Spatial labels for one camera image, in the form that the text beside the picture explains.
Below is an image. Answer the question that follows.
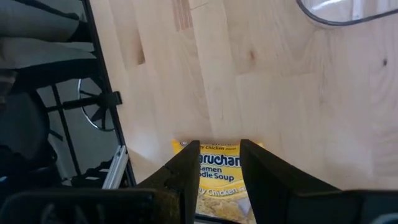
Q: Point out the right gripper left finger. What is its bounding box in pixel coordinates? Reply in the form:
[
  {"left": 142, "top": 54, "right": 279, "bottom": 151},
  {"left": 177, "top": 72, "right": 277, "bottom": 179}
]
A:
[{"left": 136, "top": 139, "right": 201, "bottom": 224}]

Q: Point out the black aluminium table frame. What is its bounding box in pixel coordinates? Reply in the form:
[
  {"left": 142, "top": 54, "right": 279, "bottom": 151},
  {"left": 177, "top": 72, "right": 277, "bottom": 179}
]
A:
[{"left": 46, "top": 0, "right": 137, "bottom": 190}]

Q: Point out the silver aluminium bracket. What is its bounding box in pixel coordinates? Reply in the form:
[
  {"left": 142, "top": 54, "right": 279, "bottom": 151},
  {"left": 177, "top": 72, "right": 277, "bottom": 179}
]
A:
[{"left": 101, "top": 144, "right": 129, "bottom": 190}]

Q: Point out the clear plastic bin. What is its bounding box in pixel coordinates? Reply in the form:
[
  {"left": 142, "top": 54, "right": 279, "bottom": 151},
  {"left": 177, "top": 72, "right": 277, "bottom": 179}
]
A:
[{"left": 295, "top": 0, "right": 398, "bottom": 28}]

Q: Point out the chrome ring chair base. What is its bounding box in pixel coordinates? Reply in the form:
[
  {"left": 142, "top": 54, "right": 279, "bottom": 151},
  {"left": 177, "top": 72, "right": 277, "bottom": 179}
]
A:
[{"left": 76, "top": 77, "right": 116, "bottom": 132}]

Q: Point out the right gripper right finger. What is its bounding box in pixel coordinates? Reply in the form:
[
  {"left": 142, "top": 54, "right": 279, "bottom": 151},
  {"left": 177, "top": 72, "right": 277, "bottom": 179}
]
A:
[{"left": 239, "top": 139, "right": 340, "bottom": 224}]

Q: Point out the black office chair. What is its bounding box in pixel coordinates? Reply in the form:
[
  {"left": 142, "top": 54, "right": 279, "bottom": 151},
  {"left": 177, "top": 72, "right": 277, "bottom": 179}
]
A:
[{"left": 0, "top": 88, "right": 63, "bottom": 194}]

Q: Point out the person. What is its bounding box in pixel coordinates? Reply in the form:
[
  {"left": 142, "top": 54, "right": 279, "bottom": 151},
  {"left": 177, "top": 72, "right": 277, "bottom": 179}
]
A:
[{"left": 0, "top": 0, "right": 98, "bottom": 71}]

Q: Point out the yellow chicken ramen packet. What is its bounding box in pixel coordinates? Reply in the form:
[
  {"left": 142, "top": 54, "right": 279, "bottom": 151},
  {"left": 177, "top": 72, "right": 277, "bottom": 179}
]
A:
[{"left": 171, "top": 138, "right": 265, "bottom": 224}]

